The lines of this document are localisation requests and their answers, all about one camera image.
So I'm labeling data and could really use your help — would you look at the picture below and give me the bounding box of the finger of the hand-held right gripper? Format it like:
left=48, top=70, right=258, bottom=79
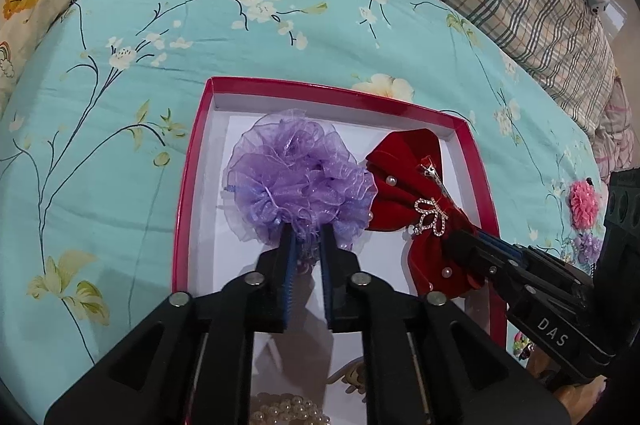
left=440, top=230, right=584, bottom=312
left=472, top=230, right=597, bottom=294

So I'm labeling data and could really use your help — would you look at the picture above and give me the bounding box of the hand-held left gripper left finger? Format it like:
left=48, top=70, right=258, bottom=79
left=44, top=222, right=301, bottom=425

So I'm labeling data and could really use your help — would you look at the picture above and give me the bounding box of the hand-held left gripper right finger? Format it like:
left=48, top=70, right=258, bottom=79
left=319, top=224, right=571, bottom=425

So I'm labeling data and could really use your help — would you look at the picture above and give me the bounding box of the pink mesh hair flower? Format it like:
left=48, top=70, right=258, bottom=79
left=567, top=179, right=602, bottom=228

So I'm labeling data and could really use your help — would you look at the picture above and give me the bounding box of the multicoloured sequin hair clip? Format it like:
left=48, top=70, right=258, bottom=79
left=511, top=332, right=536, bottom=361

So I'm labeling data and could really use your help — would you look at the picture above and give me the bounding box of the red cardboard box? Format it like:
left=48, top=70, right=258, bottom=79
left=171, top=76, right=508, bottom=425

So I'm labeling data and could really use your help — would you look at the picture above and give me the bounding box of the purple organza hair flower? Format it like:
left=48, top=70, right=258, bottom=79
left=222, top=109, right=378, bottom=278

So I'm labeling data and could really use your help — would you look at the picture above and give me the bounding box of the red velvet hair bow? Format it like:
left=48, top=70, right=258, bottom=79
left=362, top=128, right=487, bottom=296

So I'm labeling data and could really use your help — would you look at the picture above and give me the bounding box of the purple beaded scrunchie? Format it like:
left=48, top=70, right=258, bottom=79
left=565, top=230, right=603, bottom=263

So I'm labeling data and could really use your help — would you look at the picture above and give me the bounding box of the pink checked cloth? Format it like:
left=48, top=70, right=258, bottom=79
left=590, top=75, right=640, bottom=186

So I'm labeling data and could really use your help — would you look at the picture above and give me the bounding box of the teal floral bedsheet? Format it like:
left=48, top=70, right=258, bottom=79
left=0, top=0, right=608, bottom=366

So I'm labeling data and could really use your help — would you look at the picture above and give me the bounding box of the white pearl bracelet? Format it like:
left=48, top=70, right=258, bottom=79
left=250, top=392, right=331, bottom=425

